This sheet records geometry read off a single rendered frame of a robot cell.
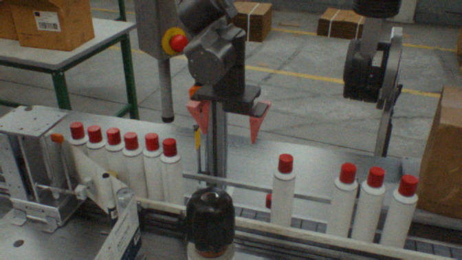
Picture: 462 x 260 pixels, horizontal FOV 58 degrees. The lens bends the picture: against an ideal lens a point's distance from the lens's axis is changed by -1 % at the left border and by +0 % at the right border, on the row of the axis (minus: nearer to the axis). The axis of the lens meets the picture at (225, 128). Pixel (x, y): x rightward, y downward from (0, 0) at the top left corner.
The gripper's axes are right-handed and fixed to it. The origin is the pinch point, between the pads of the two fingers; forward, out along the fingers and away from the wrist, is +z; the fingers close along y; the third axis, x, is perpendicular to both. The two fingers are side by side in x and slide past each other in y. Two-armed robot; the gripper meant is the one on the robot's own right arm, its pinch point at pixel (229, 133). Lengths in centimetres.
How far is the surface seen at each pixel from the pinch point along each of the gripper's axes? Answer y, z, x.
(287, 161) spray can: 8.7, 12.8, 12.8
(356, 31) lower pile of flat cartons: -9, 114, 433
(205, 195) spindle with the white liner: 1.5, 2.9, -14.5
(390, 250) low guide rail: 33.6, 30.0, 11.6
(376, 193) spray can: 28.2, 17.2, 14.1
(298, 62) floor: -56, 124, 340
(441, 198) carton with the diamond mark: 45, 31, 36
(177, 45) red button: -15.6, -11.8, 10.9
